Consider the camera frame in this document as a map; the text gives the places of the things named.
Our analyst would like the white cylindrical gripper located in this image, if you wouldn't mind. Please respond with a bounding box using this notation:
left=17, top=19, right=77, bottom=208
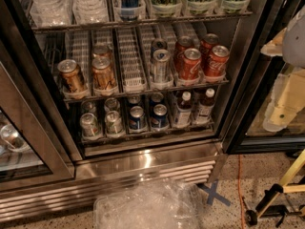
left=262, top=67, right=305, bottom=133

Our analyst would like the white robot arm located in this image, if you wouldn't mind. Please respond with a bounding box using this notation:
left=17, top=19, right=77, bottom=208
left=260, top=6, right=305, bottom=133

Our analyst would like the right glass fridge door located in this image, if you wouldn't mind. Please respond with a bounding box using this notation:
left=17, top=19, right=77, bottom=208
left=217, top=0, right=304, bottom=155

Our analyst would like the front right coca-cola can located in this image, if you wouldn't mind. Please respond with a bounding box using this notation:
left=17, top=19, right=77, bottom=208
left=203, top=45, right=230, bottom=77

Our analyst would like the coca-cola can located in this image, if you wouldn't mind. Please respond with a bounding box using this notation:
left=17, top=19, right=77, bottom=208
left=203, top=45, right=230, bottom=77
left=173, top=35, right=194, bottom=72
left=178, top=48, right=201, bottom=80
left=199, top=33, right=219, bottom=67

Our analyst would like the rear right coca-cola can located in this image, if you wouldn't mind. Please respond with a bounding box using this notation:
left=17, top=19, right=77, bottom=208
left=199, top=33, right=219, bottom=67

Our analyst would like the front left coca-cola can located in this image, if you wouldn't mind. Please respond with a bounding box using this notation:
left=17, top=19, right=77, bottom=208
left=178, top=48, right=201, bottom=80

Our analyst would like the rear left coca-cola can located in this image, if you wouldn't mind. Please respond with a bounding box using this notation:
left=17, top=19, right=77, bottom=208
left=173, top=35, right=194, bottom=72

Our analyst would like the front right pepsi can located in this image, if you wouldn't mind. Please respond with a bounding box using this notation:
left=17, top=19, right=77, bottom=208
left=151, top=104, right=168, bottom=128

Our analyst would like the pepsi can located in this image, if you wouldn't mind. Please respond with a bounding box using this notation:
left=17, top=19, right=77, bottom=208
left=129, top=106, right=146, bottom=130
left=150, top=93, right=164, bottom=106
left=151, top=104, right=168, bottom=128
left=128, top=95, right=142, bottom=108

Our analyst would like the rear right pepsi can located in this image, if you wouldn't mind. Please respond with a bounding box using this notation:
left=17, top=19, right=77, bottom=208
left=150, top=93, right=164, bottom=106

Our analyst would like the front silver can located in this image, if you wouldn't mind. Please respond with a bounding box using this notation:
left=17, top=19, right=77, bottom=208
left=151, top=49, right=171, bottom=83

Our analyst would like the silver can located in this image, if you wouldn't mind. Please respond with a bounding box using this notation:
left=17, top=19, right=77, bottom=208
left=151, top=49, right=171, bottom=83
left=151, top=38, right=168, bottom=56

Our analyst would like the rear silver can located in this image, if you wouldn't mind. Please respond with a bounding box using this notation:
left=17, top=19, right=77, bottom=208
left=151, top=38, right=168, bottom=56

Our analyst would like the front left pepsi can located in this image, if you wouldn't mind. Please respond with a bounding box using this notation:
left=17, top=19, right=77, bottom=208
left=129, top=106, right=146, bottom=130

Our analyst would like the rear left pepsi can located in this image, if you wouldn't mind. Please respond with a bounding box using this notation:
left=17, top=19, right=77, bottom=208
left=128, top=95, right=142, bottom=108

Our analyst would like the empty white shelf glide tray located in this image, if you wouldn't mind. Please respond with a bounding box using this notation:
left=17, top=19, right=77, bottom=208
left=116, top=28, right=147, bottom=93

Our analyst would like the rear right 7up can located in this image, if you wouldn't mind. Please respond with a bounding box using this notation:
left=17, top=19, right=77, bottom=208
left=104, top=97, right=120, bottom=113

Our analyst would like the front brown can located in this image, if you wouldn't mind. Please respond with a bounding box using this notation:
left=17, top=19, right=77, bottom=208
left=91, top=56, right=116, bottom=90

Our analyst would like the brown can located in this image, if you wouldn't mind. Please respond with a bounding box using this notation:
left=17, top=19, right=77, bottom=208
left=57, top=59, right=87, bottom=94
left=91, top=56, right=116, bottom=90
left=92, top=45, right=112, bottom=59

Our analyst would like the stainless steel fridge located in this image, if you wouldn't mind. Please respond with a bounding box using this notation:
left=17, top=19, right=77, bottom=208
left=0, top=0, right=305, bottom=223

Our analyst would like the rear brown can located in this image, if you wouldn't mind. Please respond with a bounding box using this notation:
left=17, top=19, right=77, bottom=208
left=92, top=45, right=112, bottom=59

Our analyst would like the rear left 7up can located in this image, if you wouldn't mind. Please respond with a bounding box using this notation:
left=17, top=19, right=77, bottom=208
left=81, top=101, right=97, bottom=115

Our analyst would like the far left brown can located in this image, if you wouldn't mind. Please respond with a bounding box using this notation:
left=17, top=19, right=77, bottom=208
left=57, top=59, right=87, bottom=94

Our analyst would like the left sliding fridge door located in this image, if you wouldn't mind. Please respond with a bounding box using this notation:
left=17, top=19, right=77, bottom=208
left=0, top=45, right=74, bottom=192

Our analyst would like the can behind left door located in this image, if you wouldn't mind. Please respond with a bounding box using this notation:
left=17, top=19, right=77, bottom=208
left=0, top=124, right=30, bottom=153

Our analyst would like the right white-capped drink bottle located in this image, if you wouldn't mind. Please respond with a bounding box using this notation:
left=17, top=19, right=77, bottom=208
left=193, top=88, right=215, bottom=124

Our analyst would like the white-capped drink bottle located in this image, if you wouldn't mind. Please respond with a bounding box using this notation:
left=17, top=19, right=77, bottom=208
left=174, top=92, right=192, bottom=127
left=193, top=88, right=215, bottom=124

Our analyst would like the left white-capped drink bottle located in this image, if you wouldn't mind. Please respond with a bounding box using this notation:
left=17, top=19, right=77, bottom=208
left=174, top=92, right=192, bottom=127

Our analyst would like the yellow black stand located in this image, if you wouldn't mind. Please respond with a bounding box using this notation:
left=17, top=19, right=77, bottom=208
left=245, top=150, right=305, bottom=228

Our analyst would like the blue tape cross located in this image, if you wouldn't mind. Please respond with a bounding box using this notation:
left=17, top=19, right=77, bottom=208
left=198, top=179, right=231, bottom=207

